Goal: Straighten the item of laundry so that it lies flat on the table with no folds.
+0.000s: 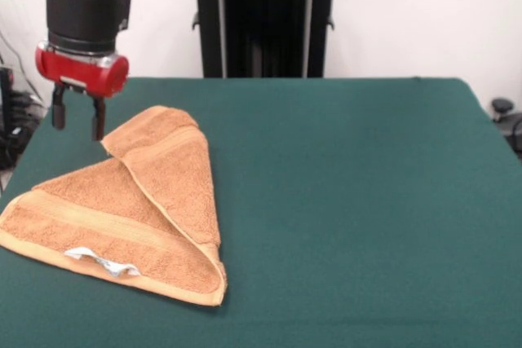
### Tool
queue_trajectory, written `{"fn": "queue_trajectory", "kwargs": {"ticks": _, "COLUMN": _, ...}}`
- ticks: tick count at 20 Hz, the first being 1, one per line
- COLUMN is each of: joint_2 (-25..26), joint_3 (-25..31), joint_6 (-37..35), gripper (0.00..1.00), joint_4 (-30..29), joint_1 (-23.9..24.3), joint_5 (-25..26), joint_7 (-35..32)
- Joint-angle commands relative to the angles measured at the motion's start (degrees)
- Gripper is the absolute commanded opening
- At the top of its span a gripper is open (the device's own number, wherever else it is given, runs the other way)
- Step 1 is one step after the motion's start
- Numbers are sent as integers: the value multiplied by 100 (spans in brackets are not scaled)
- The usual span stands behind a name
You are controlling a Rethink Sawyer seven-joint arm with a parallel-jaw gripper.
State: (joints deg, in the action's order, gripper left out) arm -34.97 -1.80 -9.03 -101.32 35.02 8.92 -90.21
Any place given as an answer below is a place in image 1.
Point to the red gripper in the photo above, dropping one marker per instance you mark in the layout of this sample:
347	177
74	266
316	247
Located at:
81	73

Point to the orange terry towel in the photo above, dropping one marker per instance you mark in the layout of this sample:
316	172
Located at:
122	209

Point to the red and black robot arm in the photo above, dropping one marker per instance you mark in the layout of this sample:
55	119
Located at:
85	5

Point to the black electronics box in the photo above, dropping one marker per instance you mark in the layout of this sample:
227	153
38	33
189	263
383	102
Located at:
5	111

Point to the dark green table cloth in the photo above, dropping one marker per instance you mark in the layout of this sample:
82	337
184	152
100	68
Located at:
367	201

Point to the black office chair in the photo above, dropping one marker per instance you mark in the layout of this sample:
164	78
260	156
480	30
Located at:
507	120

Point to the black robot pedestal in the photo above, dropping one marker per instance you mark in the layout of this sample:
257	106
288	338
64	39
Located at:
265	30

